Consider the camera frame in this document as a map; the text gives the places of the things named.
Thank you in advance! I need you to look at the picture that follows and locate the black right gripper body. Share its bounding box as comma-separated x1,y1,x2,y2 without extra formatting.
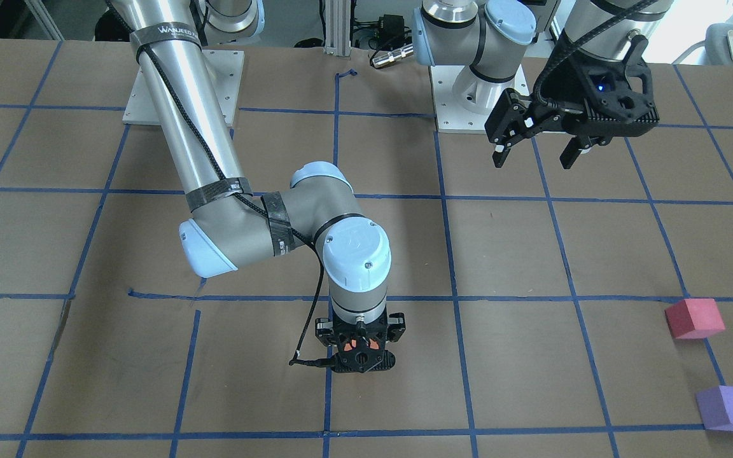
314,311,405,353

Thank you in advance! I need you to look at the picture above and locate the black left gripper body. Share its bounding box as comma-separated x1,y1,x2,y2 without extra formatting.
485,32,596,148

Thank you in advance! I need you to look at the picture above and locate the orange foam cube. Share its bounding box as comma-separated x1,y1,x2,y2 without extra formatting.
341,337,382,352

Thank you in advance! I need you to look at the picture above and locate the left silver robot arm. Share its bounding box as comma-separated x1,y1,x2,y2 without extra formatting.
412,1,671,169

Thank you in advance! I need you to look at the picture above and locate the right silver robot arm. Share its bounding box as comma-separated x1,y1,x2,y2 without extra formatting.
106,1,405,372

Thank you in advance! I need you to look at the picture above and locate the red foam cube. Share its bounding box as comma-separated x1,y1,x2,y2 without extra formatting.
664,298,725,339

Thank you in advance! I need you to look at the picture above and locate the purple foam cube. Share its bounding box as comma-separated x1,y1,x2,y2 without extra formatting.
695,385,733,432

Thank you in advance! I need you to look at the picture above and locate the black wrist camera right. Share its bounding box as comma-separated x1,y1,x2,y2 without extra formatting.
332,348,396,373

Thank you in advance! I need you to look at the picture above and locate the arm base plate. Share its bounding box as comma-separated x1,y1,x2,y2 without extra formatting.
122,50,246,127
430,65,529,134

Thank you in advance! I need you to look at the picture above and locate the aluminium frame post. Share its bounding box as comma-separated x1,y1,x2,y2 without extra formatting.
322,0,353,60

